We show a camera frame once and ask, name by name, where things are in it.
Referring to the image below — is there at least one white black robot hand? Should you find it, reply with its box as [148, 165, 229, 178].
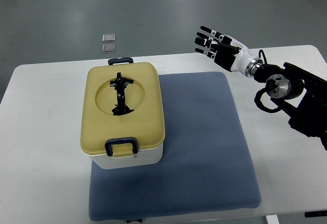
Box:
[195, 26, 264, 77]

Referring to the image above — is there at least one yellow box lid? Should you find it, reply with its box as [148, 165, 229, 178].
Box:
[80, 62, 165, 157]

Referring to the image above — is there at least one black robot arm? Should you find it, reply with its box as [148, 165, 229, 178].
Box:
[253, 62, 326, 148]

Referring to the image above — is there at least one white storage box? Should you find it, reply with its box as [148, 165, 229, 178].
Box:
[88, 143, 164, 169]

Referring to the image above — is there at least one blue fabric mat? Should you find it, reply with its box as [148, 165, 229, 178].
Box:
[89, 72, 262, 221]

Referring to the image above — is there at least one lower floor plate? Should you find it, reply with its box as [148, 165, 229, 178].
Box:
[102, 43, 116, 54]

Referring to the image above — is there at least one floor plate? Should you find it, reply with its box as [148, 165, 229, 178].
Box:
[102, 43, 116, 54]
[102, 33, 115, 42]

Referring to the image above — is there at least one upper floor plate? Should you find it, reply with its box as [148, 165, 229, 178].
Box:
[102, 33, 115, 42]

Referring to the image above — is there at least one black table control panel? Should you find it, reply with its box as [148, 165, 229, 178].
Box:
[305, 210, 327, 218]

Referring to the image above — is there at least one black cable loop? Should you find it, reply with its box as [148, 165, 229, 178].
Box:
[258, 49, 268, 66]

